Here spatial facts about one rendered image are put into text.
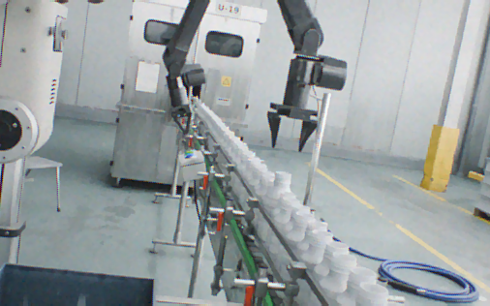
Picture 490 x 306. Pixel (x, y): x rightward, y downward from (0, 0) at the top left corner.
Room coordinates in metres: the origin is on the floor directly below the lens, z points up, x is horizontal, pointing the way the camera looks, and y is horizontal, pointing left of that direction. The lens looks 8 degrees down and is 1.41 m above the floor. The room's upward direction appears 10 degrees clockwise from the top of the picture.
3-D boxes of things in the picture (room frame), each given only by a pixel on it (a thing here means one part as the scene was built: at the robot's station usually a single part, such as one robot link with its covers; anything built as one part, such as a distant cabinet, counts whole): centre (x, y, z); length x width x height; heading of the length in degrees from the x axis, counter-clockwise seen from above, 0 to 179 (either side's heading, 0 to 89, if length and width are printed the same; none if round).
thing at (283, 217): (1.17, -0.11, 1.08); 0.06 x 0.06 x 0.17
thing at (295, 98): (1.29, -0.09, 1.37); 0.10 x 0.07 x 0.07; 100
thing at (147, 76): (5.89, 1.12, 1.22); 0.23 x 0.03 x 0.32; 100
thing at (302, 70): (1.29, -0.10, 1.43); 0.07 x 0.06 x 0.07; 100
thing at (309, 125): (1.29, -0.11, 1.30); 0.07 x 0.07 x 0.09; 10
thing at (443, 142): (9.72, -3.31, 0.55); 0.40 x 0.40 x 1.10; 10
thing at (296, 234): (1.05, -0.13, 1.08); 0.06 x 0.06 x 0.17
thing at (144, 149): (6.72, 0.83, 1.05); 1.60 x 1.40 x 2.10; 10
